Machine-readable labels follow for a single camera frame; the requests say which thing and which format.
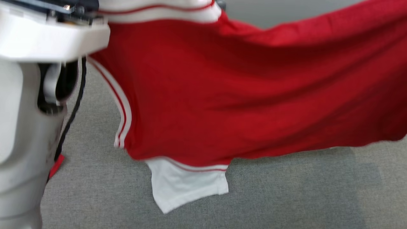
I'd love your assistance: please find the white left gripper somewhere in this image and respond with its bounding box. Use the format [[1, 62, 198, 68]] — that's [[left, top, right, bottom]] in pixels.
[[0, 0, 110, 62]]

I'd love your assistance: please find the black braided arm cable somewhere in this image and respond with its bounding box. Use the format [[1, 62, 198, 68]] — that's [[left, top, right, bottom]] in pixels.
[[48, 57, 87, 182]]

